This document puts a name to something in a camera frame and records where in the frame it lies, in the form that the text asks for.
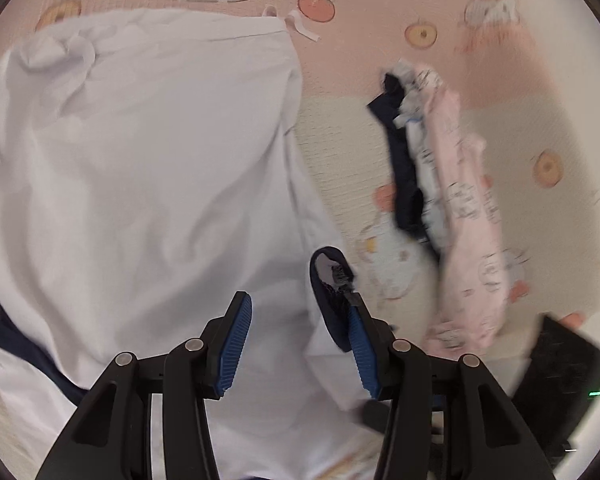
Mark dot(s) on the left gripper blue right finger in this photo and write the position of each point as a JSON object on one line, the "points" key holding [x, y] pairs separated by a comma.
{"points": [[394, 370]]}

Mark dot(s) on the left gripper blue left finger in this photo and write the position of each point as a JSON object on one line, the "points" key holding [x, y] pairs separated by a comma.
{"points": [[199, 370]]}

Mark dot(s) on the pink cartoon print pajama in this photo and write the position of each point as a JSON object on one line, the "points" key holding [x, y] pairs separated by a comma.
{"points": [[461, 213]]}

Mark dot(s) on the white shirt navy trim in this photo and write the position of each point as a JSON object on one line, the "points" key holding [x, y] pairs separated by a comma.
{"points": [[148, 171]]}

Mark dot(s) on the navy garment under pajama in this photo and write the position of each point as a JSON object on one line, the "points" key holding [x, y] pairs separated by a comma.
{"points": [[409, 200]]}

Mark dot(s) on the pink cream Hello Kitty blanket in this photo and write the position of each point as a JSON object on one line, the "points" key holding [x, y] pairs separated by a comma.
{"points": [[484, 51]]}

